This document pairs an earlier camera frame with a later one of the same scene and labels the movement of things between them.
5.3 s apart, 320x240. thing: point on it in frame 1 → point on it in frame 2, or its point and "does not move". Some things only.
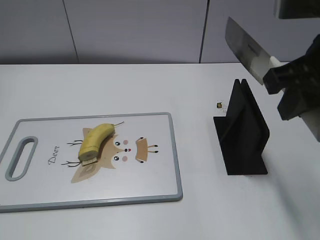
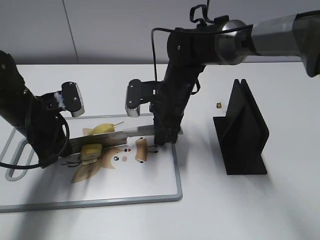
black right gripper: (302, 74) → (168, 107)
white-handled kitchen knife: (261, 63) → (75, 145)
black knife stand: (243, 134) does not move
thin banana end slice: (89, 161) does not move
